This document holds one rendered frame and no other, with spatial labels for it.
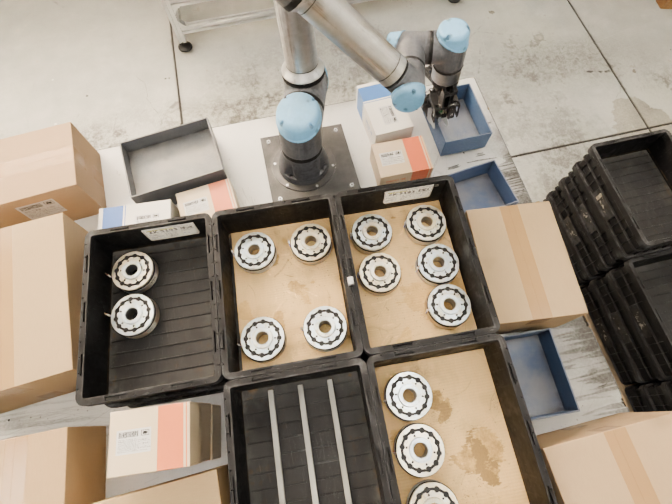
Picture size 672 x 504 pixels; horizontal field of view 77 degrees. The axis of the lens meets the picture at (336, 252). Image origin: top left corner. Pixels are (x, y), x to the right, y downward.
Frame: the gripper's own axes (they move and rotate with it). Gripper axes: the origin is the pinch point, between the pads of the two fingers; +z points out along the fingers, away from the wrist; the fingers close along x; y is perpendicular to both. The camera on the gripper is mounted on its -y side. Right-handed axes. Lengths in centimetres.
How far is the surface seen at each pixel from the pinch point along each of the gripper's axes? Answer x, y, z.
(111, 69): -144, -131, 65
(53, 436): -106, 70, -18
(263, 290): -58, 46, -11
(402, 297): -25, 54, -8
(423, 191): -13.2, 30.1, -13.3
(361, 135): -22.4, -4.3, 5.3
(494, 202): 11.1, 28.4, 7.8
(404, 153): -12.3, 10.3, -1.3
